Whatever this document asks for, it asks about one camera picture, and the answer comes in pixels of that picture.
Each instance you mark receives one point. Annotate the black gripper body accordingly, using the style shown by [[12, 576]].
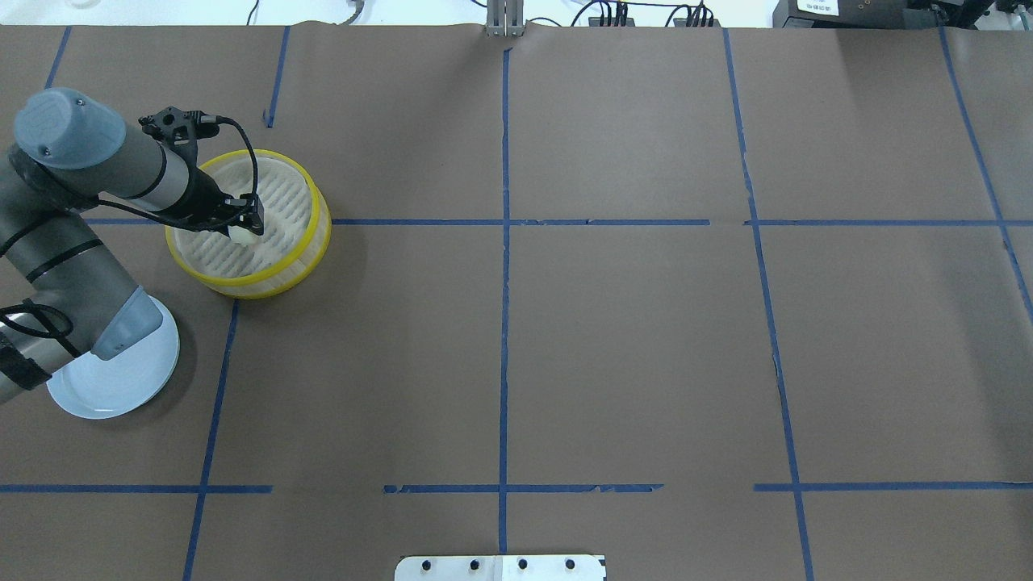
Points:
[[201, 201]]

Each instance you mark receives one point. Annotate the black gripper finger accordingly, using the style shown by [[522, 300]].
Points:
[[250, 207], [254, 223]]

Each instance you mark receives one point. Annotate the white steamed bun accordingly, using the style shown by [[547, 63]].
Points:
[[242, 236]]

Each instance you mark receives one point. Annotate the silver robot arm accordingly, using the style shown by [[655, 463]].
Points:
[[72, 154]]

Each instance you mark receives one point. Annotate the light blue plate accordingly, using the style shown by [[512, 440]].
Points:
[[96, 389]]

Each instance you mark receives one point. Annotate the black desktop computer box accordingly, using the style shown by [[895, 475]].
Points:
[[880, 15]]

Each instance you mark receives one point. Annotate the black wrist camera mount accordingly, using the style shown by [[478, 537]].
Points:
[[179, 128]]

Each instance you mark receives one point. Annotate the aluminium frame post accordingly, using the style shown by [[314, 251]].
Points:
[[505, 18]]

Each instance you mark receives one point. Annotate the white pedestal column with base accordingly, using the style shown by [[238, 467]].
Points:
[[503, 567]]

